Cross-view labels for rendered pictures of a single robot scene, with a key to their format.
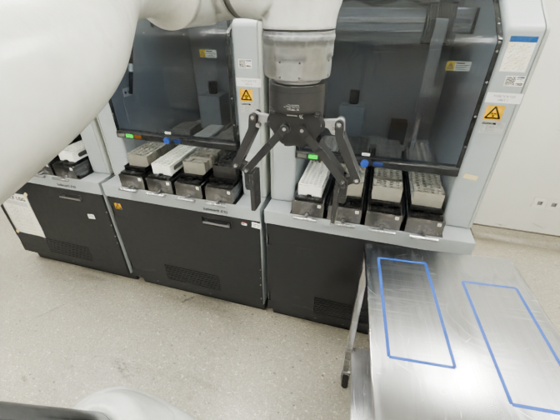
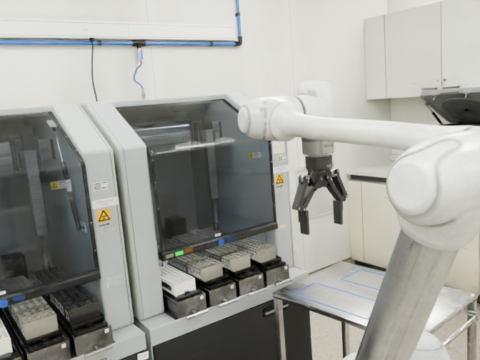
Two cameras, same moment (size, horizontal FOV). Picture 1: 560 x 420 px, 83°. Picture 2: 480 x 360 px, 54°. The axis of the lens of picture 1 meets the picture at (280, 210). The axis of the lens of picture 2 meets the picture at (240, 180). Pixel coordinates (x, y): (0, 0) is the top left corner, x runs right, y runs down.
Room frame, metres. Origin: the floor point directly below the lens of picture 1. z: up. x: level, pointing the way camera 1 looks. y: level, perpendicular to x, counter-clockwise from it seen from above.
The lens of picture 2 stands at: (-0.19, 1.14, 1.57)
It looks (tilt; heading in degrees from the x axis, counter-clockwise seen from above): 9 degrees down; 309
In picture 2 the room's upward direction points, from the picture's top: 5 degrees counter-clockwise
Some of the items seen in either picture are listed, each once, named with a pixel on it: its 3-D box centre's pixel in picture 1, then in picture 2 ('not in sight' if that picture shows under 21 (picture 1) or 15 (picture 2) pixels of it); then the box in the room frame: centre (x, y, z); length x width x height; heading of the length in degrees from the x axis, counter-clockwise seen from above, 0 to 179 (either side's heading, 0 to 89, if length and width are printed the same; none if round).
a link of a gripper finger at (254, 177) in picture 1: (255, 189); (304, 221); (0.47, 0.04, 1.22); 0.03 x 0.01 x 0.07; 164
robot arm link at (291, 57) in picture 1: (297, 56); (318, 145); (0.45, -0.02, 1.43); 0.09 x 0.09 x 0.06
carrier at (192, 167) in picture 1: (195, 167); (40, 326); (1.35, 0.40, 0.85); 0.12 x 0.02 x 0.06; 75
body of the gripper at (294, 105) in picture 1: (296, 113); (319, 171); (0.45, -0.02, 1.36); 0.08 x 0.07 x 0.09; 74
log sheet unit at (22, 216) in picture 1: (18, 213); not in sight; (1.59, 1.57, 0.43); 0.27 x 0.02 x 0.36; 74
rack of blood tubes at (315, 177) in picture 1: (316, 176); (168, 279); (1.29, -0.16, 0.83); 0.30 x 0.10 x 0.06; 164
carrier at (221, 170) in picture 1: (225, 171); (83, 312); (1.31, 0.25, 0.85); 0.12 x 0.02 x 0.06; 74
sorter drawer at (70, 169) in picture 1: (108, 147); not in sight; (1.77, 1.01, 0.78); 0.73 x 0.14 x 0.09; 164
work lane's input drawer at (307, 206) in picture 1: (321, 174); (157, 283); (1.42, -0.20, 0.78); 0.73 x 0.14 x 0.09; 164
